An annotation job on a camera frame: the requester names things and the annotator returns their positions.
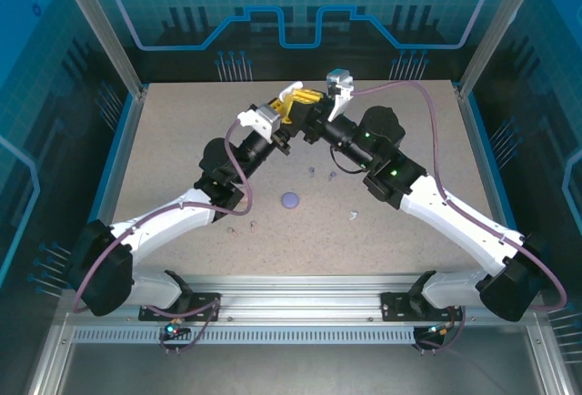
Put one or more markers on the purple earbud charging case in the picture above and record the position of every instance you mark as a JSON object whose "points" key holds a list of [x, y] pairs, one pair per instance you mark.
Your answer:
{"points": [[290, 200]]}

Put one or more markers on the white earbud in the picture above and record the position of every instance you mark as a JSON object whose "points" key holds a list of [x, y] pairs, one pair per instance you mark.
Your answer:
{"points": [[352, 215]]}

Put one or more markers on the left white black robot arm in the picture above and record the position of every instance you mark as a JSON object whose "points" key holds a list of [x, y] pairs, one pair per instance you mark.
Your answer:
{"points": [[159, 222]]}

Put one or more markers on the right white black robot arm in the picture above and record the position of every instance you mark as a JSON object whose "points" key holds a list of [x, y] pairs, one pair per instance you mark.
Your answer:
{"points": [[454, 217]]}

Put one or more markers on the aluminium base beam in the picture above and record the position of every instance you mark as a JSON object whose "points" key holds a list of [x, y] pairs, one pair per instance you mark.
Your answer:
{"points": [[295, 297]]}

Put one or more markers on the connector board with lights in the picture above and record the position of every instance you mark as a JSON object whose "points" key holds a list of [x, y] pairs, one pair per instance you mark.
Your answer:
{"points": [[436, 331], [173, 331]]}

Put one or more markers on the grey metal sheet tray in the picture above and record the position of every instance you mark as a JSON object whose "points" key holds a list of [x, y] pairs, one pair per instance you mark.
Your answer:
{"points": [[295, 372]]}

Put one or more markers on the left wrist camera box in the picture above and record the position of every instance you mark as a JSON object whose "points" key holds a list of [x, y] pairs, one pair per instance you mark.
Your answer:
{"points": [[261, 117]]}

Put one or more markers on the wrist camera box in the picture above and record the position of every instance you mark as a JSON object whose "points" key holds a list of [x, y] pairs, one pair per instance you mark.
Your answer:
{"points": [[338, 78], [261, 117]]}

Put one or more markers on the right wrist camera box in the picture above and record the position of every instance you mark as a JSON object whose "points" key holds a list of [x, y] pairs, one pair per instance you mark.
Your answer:
{"points": [[338, 78]]}

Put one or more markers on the aluminium side rail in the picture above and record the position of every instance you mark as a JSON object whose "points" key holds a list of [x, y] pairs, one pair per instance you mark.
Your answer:
{"points": [[477, 140], [127, 140]]}

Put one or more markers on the aluminium frame post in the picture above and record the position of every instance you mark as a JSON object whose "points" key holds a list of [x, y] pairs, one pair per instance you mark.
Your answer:
{"points": [[100, 26], [499, 26]]}

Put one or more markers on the aluminium frame leg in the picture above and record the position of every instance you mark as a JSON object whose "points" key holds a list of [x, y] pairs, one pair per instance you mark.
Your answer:
{"points": [[556, 377], [41, 377]]}

